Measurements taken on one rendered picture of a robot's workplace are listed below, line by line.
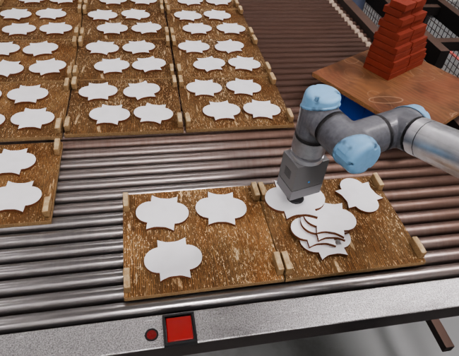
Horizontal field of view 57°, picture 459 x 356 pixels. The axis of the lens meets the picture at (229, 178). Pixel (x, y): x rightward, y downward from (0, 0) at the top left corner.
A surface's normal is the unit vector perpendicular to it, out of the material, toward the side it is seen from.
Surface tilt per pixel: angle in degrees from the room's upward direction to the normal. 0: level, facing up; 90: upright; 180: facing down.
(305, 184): 90
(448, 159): 88
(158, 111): 0
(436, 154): 88
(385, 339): 0
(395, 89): 0
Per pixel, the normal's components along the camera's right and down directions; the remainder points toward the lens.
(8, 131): 0.07, -0.72
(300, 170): 0.41, 0.65
